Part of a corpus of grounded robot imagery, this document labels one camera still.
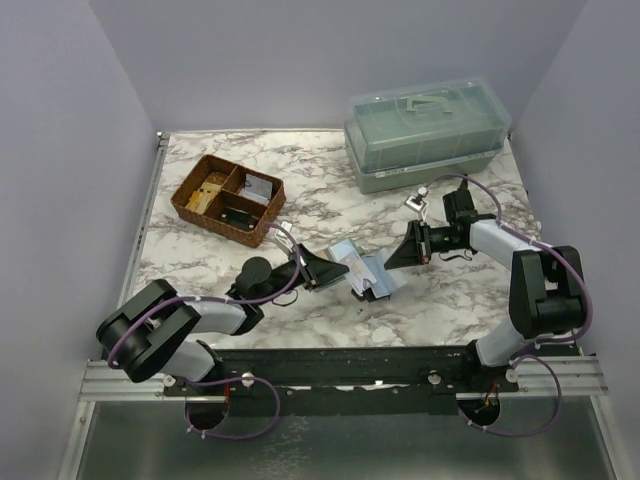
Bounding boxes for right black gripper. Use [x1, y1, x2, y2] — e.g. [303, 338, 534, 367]
[385, 219, 465, 269]

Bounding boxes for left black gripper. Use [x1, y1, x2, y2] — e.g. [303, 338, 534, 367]
[256, 243, 348, 307]

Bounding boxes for black leather card holder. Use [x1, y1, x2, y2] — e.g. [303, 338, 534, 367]
[351, 249, 407, 302]

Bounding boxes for white VIP card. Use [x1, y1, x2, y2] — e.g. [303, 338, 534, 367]
[239, 174, 273, 205]

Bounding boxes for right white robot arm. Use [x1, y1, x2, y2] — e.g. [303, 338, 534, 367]
[384, 181, 592, 392]

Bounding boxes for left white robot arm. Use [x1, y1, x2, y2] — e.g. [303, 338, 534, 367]
[96, 244, 349, 395]

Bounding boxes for gold cards in basket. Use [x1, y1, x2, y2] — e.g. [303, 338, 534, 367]
[186, 182, 221, 214]

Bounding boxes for black item in basket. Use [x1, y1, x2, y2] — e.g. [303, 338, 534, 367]
[220, 208, 258, 232]

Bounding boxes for green plastic storage box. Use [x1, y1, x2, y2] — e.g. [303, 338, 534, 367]
[343, 78, 512, 194]

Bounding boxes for brown woven divided basket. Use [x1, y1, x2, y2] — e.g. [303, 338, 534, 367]
[170, 154, 286, 248]

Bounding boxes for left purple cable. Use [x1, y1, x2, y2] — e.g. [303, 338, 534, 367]
[107, 222, 304, 441]

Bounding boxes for purple cable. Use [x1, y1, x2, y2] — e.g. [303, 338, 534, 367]
[419, 173, 594, 436]
[107, 222, 304, 441]

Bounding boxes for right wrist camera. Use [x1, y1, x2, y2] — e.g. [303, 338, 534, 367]
[404, 187, 429, 221]

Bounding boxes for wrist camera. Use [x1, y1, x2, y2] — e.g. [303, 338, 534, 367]
[404, 187, 429, 221]
[272, 221, 295, 255]

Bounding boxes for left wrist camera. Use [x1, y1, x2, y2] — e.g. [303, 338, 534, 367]
[272, 221, 295, 255]

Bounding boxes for yellow handled pliers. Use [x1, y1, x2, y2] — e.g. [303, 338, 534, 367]
[457, 175, 469, 192]

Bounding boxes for black metal base rail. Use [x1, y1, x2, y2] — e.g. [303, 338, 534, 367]
[102, 342, 526, 419]

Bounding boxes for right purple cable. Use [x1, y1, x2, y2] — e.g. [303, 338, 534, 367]
[419, 173, 594, 436]

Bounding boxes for aluminium frame rail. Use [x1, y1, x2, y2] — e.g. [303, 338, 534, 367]
[116, 132, 171, 309]

